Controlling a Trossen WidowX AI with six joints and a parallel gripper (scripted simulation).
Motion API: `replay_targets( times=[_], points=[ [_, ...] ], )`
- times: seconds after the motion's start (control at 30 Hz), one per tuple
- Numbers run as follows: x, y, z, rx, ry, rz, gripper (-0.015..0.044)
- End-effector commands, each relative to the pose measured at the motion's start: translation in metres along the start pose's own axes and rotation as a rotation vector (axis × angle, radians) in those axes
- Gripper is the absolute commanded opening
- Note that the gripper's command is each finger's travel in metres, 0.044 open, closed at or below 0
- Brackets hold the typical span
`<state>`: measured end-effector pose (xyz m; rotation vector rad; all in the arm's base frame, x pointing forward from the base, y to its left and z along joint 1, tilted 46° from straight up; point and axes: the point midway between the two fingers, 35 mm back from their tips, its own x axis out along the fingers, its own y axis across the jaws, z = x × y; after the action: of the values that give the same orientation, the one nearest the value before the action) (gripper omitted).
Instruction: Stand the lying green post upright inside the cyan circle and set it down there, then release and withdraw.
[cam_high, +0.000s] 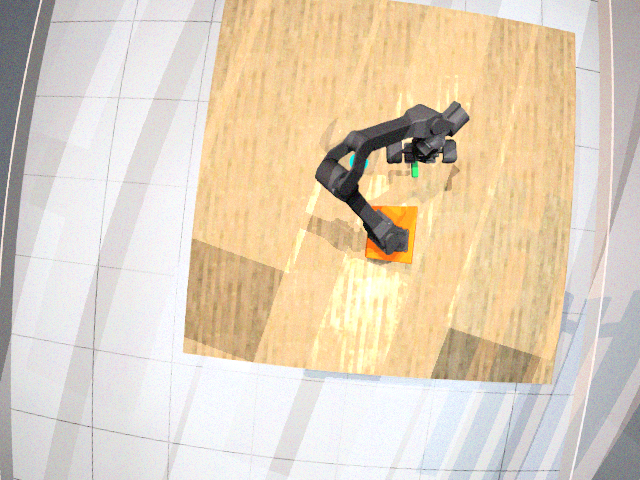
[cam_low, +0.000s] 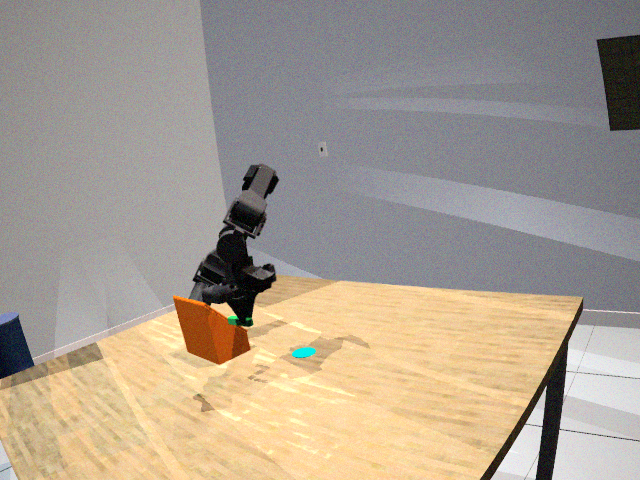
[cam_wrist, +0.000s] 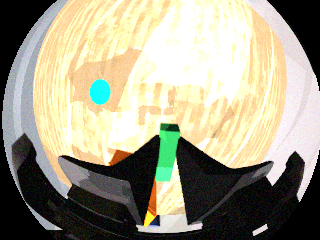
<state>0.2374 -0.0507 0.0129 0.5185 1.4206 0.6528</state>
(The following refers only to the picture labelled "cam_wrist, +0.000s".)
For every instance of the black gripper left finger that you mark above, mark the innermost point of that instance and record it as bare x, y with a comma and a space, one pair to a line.
128, 182

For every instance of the green rectangular post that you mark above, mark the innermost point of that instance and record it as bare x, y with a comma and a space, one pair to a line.
169, 133

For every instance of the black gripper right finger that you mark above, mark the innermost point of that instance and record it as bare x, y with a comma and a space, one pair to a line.
206, 183

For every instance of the cyan circle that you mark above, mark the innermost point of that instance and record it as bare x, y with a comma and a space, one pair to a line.
100, 91

